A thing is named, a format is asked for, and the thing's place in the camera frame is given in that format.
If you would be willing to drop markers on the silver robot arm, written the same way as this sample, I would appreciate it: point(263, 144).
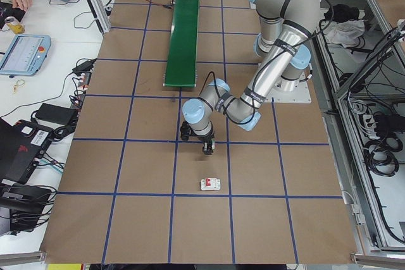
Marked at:
point(284, 1)

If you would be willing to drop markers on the green conveyor belt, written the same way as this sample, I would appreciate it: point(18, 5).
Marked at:
point(183, 45)

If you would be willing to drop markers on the power strip with red switches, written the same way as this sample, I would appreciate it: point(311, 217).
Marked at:
point(80, 89)

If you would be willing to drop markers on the medium black power adapter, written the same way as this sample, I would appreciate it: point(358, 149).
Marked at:
point(83, 66)

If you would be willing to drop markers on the large black power adapter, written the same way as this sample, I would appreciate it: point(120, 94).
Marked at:
point(53, 113)

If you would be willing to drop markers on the white power strip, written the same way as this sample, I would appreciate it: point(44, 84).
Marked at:
point(373, 126)

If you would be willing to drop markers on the white crumpled cloth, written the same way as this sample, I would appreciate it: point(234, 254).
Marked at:
point(345, 33)

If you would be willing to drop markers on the yellow flat object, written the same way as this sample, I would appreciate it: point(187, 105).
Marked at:
point(63, 267)

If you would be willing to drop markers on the black crumpled cloth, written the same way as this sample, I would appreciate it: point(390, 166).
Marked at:
point(345, 12)

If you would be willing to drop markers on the black computer red logo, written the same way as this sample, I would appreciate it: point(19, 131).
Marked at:
point(19, 153)

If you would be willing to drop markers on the black docking device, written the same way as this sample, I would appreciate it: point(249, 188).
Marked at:
point(19, 206)

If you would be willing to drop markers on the golden drink can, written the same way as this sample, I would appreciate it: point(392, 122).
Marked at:
point(15, 26)

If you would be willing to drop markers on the black pouch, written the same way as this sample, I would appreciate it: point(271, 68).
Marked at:
point(6, 14)

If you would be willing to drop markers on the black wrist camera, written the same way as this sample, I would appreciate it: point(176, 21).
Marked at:
point(186, 132)

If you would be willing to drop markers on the white circuit breaker red switch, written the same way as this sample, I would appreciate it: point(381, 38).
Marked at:
point(212, 185)

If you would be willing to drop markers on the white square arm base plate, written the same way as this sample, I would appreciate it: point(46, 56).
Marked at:
point(252, 5)
point(303, 96)

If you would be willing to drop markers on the metal v-shaped frame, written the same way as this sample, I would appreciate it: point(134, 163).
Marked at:
point(343, 143)

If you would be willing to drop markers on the small black switch box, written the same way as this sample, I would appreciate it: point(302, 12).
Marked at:
point(109, 7)

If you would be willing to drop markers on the aluminium profile post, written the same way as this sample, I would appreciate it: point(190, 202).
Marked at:
point(98, 14)

